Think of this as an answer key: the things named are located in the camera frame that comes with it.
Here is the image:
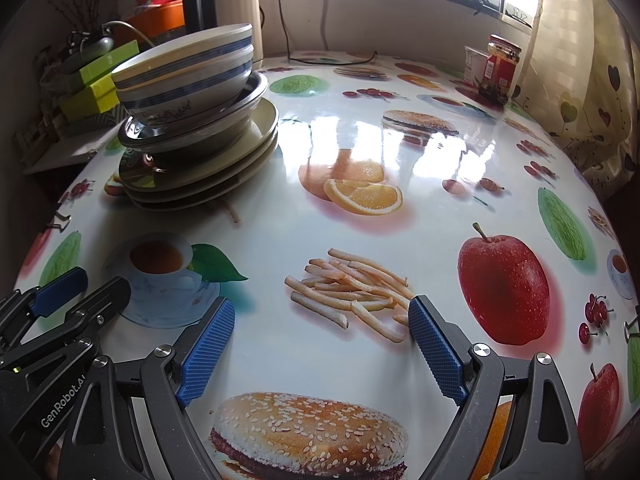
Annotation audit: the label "stainless steel bowl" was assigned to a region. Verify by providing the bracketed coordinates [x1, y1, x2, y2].
[117, 71, 269, 150]

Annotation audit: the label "small white striped bowl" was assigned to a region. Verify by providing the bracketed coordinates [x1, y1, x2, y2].
[111, 23, 253, 93]

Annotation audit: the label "cream heart print curtain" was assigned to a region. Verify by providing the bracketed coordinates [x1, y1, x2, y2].
[520, 0, 636, 201]

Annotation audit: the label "red-lidded sauce jar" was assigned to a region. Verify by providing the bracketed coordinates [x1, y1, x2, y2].
[477, 34, 522, 106]

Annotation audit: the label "beige plate brown patch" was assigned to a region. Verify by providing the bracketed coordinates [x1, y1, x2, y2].
[119, 97, 280, 193]
[127, 135, 278, 212]
[122, 125, 280, 203]

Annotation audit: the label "white cable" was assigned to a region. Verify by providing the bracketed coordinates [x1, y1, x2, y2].
[100, 20, 156, 48]

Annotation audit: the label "large white striped bowl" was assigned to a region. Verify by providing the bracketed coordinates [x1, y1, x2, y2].
[116, 45, 256, 128]

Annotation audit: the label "dried twigs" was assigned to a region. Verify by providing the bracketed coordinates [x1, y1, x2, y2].
[42, 0, 108, 41]

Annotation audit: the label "food print tablecloth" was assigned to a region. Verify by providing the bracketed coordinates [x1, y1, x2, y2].
[12, 50, 640, 480]

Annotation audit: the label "steel electric kettle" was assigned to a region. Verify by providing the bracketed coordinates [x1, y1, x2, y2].
[181, 0, 264, 61]

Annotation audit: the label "white paper cup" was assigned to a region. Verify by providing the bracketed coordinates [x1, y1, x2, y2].
[464, 45, 488, 83]

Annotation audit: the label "white flat board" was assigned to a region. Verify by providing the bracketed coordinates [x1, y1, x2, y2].
[22, 130, 121, 176]

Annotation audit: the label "black power cable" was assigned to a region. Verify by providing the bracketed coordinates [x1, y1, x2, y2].
[272, 0, 378, 67]

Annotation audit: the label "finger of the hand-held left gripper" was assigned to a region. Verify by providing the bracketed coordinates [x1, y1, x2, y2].
[0, 276, 132, 366]
[0, 266, 90, 346]

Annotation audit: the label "dark green box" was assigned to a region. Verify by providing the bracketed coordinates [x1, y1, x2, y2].
[75, 40, 141, 87]

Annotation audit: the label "orange box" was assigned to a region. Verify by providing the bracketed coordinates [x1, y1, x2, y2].
[125, 0, 186, 36]

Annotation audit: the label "grey-green oval device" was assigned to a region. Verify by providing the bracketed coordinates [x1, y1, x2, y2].
[65, 35, 113, 68]

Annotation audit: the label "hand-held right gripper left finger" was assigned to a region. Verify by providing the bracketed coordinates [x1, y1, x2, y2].
[57, 296, 237, 480]

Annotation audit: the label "grey zigzag pattern tray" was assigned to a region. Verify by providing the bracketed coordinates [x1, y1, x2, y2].
[65, 107, 126, 136]

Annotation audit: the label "yellow-green box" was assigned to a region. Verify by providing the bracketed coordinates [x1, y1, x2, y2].
[59, 77, 123, 122]

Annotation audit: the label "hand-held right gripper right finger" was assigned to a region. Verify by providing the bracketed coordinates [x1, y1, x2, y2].
[407, 295, 586, 480]

